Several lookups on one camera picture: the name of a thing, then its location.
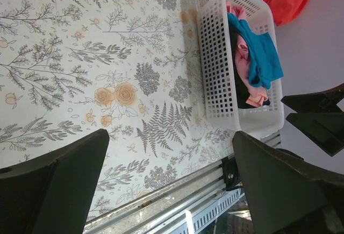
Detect pink garment in basket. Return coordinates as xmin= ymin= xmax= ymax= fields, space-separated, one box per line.
xmin=225 ymin=0 xmax=269 ymax=108

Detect dark navy garment in basket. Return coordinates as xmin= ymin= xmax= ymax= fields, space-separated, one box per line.
xmin=230 ymin=29 xmax=270 ymax=109

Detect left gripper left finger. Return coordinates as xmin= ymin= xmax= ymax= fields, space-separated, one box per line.
xmin=1 ymin=129 xmax=110 ymax=233

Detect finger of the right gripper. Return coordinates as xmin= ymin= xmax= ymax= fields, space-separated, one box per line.
xmin=281 ymin=83 xmax=343 ymax=113
xmin=286 ymin=112 xmax=343 ymax=157

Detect blue shirt in basket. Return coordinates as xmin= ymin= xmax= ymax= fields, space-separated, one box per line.
xmin=227 ymin=13 xmax=283 ymax=89

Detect white laundry basket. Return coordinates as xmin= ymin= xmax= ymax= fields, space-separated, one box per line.
xmin=197 ymin=0 xmax=284 ymax=138

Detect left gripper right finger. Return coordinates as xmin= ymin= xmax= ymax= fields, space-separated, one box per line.
xmin=233 ymin=131 xmax=343 ymax=233

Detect floral table cloth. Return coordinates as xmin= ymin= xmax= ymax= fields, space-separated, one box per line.
xmin=1 ymin=0 xmax=233 ymax=219

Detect aluminium rail frame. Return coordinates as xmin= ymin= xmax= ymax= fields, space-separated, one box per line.
xmin=83 ymin=131 xmax=283 ymax=234

